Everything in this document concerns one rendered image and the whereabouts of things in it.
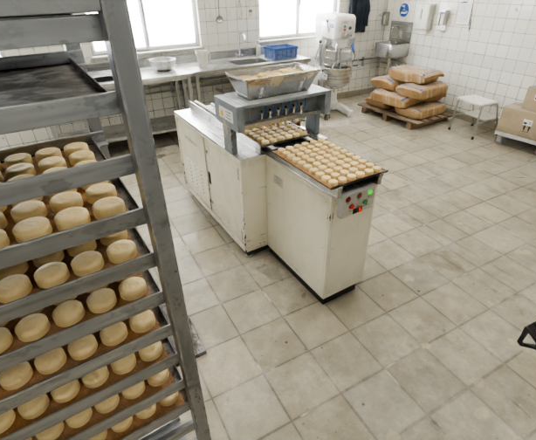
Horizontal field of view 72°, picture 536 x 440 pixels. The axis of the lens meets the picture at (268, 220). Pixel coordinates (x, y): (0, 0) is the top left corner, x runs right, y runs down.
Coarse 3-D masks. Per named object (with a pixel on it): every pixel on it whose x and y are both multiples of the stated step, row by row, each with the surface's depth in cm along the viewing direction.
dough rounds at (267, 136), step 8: (256, 128) 265; (264, 128) 265; (272, 128) 264; (280, 128) 267; (288, 128) 264; (296, 128) 265; (248, 136) 258; (256, 136) 252; (264, 136) 254; (272, 136) 255; (280, 136) 251; (288, 136) 251; (296, 136) 254; (264, 144) 244
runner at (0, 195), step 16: (112, 160) 53; (128, 160) 54; (32, 176) 48; (48, 176) 49; (64, 176) 50; (80, 176) 52; (96, 176) 53; (112, 176) 54; (0, 192) 47; (16, 192) 48; (32, 192) 49; (48, 192) 50
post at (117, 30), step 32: (128, 32) 44; (128, 64) 46; (128, 96) 48; (128, 128) 49; (160, 192) 56; (160, 224) 59; (160, 256) 61; (192, 352) 76; (192, 384) 81; (192, 416) 90
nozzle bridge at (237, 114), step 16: (224, 96) 242; (272, 96) 240; (288, 96) 239; (304, 96) 242; (320, 96) 255; (224, 112) 237; (240, 112) 223; (256, 112) 239; (272, 112) 245; (288, 112) 252; (304, 112) 254; (320, 112) 260; (224, 128) 245; (240, 128) 228; (224, 144) 253
